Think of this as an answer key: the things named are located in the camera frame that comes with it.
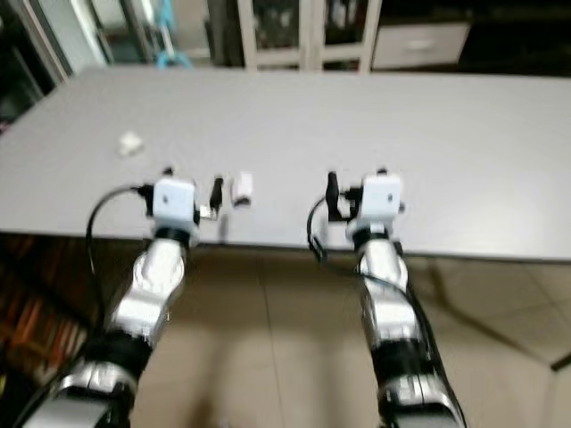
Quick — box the white drawer unit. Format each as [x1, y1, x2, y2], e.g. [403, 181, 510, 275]
[371, 22, 472, 70]

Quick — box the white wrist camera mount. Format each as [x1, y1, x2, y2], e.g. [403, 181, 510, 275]
[152, 177, 200, 226]
[361, 172, 405, 219]

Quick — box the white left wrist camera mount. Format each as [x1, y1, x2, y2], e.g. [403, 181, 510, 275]
[152, 177, 200, 226]

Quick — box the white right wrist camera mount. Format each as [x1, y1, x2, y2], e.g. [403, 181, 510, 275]
[361, 172, 405, 219]

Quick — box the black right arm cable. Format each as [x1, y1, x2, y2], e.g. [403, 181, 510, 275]
[307, 198, 438, 358]

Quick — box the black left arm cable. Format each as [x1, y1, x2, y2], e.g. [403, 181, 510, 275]
[85, 185, 148, 277]

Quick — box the blue cleaning tool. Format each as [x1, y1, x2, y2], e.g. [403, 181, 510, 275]
[153, 0, 188, 70]

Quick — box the white glass-door cabinet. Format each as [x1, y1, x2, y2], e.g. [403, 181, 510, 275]
[236, 0, 383, 72]

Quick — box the crumpled white paper trash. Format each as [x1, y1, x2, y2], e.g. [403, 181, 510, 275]
[118, 131, 145, 158]

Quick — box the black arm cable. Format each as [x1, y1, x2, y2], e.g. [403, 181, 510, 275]
[307, 198, 438, 358]
[85, 185, 148, 277]

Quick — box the brown wooden chair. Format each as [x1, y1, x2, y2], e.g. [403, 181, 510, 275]
[0, 236, 90, 384]

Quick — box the grey framed glass door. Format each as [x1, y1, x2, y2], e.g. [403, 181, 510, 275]
[0, 0, 153, 90]

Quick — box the small white folded trash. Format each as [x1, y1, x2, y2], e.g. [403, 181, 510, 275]
[230, 172, 254, 208]

